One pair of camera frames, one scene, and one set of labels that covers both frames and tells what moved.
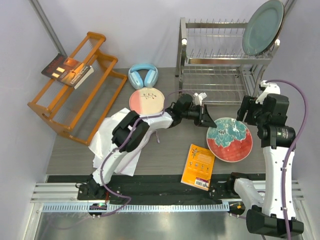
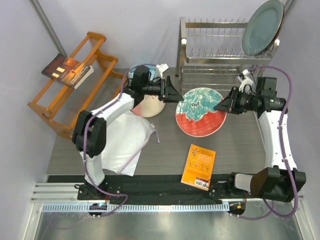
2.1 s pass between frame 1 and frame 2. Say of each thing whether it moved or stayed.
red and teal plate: moved
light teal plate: stayed
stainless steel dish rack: stayed
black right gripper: moved
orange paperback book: stayed
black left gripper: moved
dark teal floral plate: stayed
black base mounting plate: stayed
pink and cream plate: stayed
